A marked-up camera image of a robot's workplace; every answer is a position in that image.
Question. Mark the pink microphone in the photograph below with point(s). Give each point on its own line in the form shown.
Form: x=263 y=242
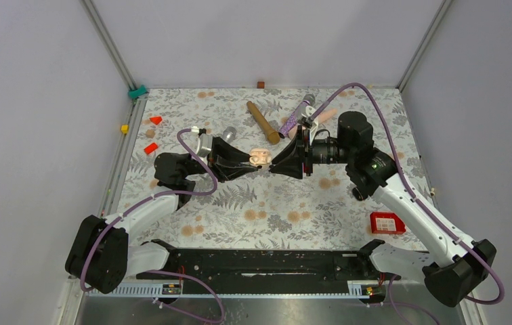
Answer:
x=326 y=115

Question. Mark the beige charging case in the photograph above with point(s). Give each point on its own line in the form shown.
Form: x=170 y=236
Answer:
x=260 y=157

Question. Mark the teal corner clip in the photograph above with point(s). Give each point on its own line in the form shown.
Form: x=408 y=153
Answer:
x=136 y=93

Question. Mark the red box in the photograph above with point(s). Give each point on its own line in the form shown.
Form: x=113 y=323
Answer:
x=386 y=223

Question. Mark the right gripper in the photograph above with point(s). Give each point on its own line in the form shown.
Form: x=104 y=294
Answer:
x=292 y=164

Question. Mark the beige small block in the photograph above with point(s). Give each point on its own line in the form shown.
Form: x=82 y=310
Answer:
x=150 y=133

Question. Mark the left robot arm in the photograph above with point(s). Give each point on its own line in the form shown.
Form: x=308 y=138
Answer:
x=101 y=255

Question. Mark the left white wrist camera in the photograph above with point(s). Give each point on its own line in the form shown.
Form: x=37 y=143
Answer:
x=204 y=143

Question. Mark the gold microphone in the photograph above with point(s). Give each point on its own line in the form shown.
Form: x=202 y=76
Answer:
x=269 y=132

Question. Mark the silver microphone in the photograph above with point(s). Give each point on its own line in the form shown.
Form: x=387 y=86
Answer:
x=229 y=134

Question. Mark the floral table mat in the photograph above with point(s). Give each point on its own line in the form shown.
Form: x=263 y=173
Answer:
x=264 y=210

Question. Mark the red triangle block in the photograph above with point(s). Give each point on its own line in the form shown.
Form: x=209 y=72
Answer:
x=156 y=120

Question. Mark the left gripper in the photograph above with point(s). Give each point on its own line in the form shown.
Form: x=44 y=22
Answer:
x=224 y=152

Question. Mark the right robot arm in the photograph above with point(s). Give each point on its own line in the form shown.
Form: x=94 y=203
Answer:
x=454 y=263

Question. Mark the purple glitter microphone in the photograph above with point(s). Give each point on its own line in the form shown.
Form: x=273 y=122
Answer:
x=308 y=100

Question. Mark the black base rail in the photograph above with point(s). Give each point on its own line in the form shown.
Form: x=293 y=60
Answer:
x=252 y=271

